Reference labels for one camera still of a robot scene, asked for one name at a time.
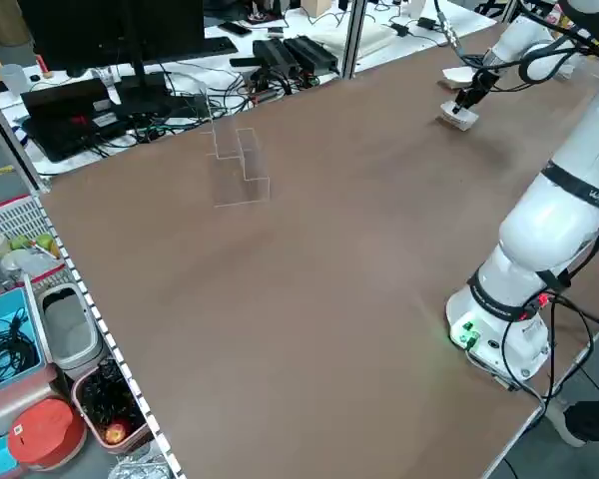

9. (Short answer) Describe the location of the black base cable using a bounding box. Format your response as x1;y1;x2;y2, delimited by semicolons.
501;291;599;418

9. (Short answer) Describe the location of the black cable pile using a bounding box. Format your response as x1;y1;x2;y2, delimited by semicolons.
78;357;144;430

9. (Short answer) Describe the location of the light wooden box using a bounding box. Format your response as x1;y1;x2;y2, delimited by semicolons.
300;0;331;19

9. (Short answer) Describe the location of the blue plastic crate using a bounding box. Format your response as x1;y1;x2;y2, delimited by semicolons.
0;286;47;399

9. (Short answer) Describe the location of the black laptop computer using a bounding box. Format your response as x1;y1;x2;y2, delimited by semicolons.
18;77;131;165

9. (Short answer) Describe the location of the white lattice basket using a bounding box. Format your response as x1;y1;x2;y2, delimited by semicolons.
0;194;66;288

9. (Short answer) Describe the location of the white plastic bin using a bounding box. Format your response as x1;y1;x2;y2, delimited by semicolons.
34;281;107;381

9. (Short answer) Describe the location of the red apple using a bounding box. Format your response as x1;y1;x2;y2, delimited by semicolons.
102;421;132;446

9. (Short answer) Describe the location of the black smartphone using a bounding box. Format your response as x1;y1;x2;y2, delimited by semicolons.
217;20;254;36

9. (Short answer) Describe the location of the aluminium frame post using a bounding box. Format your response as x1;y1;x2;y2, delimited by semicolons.
0;82;52;196
339;0;369;81

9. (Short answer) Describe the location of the person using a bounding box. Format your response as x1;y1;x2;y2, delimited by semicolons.
543;383;599;449

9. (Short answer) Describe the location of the black computer monitor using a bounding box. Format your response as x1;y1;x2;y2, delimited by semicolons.
17;0;206;119

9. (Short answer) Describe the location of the translucent plastic cup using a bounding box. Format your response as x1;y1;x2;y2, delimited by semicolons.
0;63;29;95

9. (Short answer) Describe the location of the black cable with silver connector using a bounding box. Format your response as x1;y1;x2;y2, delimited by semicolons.
431;0;473;69

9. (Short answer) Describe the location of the clear stepped plastic holder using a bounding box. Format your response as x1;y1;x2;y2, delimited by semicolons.
199;92;272;209

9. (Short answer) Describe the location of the pink plastic bin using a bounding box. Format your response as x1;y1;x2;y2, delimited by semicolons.
71;356;155;456

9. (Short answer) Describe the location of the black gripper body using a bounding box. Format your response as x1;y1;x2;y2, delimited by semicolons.
466;72;499;101

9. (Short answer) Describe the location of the grey plastic box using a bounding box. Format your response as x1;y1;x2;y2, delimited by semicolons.
0;366;59;435

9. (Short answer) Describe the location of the crumpled silver foil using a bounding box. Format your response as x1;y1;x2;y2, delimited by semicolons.
108;446;181;479

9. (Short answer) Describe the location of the black cable bundle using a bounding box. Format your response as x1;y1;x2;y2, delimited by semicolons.
0;307;40;393

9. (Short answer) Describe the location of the black finned power supply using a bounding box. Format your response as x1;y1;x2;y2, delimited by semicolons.
283;35;340;72
252;38;301;72

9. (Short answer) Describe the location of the red round container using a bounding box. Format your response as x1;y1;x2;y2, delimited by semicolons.
6;396;88;473

